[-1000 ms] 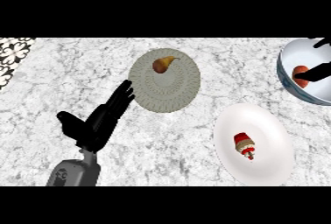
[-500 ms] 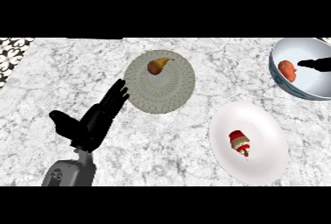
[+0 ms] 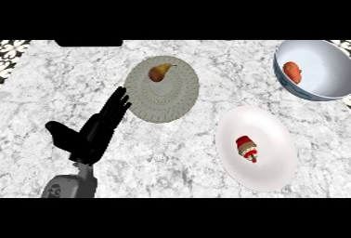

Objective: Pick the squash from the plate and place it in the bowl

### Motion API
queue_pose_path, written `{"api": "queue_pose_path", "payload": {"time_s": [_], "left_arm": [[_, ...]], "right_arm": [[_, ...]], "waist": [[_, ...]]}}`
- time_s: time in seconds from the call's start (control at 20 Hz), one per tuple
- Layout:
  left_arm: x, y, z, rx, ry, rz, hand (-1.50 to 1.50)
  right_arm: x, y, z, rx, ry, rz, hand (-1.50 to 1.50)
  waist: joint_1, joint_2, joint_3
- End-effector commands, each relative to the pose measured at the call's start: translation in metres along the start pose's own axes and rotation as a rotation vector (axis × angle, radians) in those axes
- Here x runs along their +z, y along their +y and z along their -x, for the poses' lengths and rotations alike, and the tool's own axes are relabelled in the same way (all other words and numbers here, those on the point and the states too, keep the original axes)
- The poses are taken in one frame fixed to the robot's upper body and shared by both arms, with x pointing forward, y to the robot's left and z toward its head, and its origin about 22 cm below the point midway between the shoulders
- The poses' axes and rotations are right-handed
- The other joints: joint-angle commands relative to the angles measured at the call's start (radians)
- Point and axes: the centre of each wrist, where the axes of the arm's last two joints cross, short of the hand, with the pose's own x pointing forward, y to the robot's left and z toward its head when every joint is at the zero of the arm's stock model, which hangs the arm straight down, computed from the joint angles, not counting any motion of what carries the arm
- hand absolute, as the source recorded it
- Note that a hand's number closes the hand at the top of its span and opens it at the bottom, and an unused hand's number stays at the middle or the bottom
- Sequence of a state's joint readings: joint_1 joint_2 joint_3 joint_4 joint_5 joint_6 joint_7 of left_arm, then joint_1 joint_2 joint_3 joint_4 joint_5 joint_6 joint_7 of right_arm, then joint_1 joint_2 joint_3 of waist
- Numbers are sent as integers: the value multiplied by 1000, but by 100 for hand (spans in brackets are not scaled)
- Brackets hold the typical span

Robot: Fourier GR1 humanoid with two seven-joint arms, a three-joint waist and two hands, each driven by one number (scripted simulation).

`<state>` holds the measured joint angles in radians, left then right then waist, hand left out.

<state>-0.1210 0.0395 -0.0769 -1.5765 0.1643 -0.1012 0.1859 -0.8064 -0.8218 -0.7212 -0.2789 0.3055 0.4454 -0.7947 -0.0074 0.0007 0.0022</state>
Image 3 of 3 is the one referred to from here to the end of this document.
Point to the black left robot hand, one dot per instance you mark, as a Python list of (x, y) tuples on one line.
[(93, 133)]

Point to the orange sweet potato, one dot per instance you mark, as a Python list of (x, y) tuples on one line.
[(292, 72)]

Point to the black appliance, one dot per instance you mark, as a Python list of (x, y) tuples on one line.
[(89, 43)]

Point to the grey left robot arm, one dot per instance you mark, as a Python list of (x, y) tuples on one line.
[(73, 184)]

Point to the brown pear-shaped squash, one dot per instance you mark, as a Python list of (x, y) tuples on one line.
[(158, 72)]

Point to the red and tan cupcake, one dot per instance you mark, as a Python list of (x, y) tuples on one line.
[(247, 148)]

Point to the grey woven round plate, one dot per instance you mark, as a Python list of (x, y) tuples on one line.
[(163, 93)]

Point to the white oval plate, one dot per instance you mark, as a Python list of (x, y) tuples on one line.
[(258, 148)]

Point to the white bowl with blue rim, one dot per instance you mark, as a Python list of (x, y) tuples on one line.
[(320, 71)]

